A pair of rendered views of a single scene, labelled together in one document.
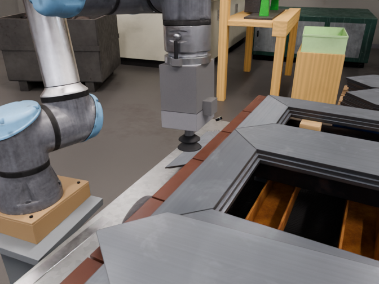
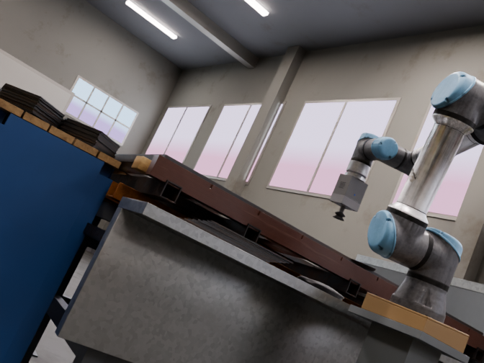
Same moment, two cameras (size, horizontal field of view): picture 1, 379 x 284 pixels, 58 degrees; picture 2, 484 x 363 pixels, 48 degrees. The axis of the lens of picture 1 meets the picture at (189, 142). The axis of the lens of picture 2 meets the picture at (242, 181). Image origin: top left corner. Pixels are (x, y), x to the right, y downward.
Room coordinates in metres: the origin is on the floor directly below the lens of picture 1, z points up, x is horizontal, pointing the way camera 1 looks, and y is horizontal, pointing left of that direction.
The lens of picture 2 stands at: (2.26, 0.79, 0.58)
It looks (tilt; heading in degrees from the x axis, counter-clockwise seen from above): 11 degrees up; 215
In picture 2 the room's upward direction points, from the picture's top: 25 degrees clockwise
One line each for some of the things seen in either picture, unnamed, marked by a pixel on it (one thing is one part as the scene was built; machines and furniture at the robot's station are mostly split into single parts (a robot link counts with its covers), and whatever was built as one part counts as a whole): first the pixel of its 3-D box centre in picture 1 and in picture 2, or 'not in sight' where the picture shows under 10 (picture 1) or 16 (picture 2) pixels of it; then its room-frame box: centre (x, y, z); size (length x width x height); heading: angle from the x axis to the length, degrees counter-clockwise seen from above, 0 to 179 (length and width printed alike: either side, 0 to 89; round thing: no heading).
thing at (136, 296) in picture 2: not in sight; (278, 348); (0.67, 0.04, 0.48); 1.30 x 0.04 x 0.35; 153
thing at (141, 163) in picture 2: not in sight; (144, 166); (1.14, -0.35, 0.79); 0.06 x 0.05 x 0.04; 63
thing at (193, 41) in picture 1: (186, 40); (358, 171); (0.55, 0.00, 1.13); 0.08 x 0.08 x 0.05
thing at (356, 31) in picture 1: (311, 33); not in sight; (5.86, -2.02, 0.34); 1.69 x 1.55 x 0.69; 69
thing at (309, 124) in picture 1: (309, 128); not in sight; (0.97, -0.38, 0.79); 0.06 x 0.05 x 0.04; 63
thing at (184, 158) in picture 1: (211, 150); (226, 238); (1.01, -0.07, 0.70); 0.39 x 0.12 x 0.04; 153
